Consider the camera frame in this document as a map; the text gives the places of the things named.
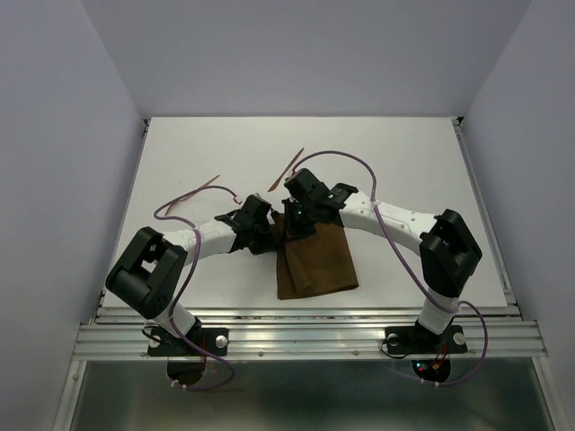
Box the brown wooden knife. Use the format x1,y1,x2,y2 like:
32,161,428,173
267,147,305,193

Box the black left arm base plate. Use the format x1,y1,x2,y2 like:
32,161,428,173
146,326,231,359

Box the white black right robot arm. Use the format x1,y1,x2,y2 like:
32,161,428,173
283,168,482,350

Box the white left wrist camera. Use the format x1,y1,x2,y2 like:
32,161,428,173
233,193,265,206

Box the brown cloth napkin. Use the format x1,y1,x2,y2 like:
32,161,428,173
276,224,359,300

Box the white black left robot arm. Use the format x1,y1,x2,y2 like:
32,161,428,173
105,194,278,354

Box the aluminium rail frame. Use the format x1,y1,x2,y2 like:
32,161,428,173
55,117,569,430

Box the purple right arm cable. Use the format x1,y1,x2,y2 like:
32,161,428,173
289,150,489,390

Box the brown wooden fork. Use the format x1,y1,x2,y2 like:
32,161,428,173
165,174,220,216

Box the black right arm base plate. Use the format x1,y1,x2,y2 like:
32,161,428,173
382,325,468,356

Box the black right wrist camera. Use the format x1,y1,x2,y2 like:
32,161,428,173
284,168,329,202

